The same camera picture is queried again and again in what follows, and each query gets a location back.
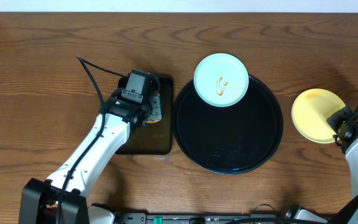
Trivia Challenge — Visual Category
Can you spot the yellow plate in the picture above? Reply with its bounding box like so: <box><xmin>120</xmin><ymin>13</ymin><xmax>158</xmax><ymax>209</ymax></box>
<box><xmin>291</xmin><ymin>88</ymin><xmax>346</xmax><ymax>144</ymax></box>

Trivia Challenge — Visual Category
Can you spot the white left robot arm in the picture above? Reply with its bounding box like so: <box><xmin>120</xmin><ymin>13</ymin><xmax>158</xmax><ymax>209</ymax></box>
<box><xmin>19</xmin><ymin>89</ymin><xmax>162</xmax><ymax>223</ymax></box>

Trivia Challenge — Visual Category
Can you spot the rectangular black water tray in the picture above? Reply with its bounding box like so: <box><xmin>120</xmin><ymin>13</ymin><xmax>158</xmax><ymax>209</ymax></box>
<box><xmin>116</xmin><ymin>73</ymin><xmax>173</xmax><ymax>155</ymax></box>

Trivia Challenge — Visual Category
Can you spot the round black tray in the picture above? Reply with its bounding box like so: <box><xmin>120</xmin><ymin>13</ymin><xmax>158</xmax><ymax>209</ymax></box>
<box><xmin>173</xmin><ymin>76</ymin><xmax>283</xmax><ymax>175</ymax></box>

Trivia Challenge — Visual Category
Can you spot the far mint green plate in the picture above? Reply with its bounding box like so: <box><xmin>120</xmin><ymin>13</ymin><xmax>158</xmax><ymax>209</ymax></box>
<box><xmin>193</xmin><ymin>53</ymin><xmax>249</xmax><ymax>107</ymax></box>

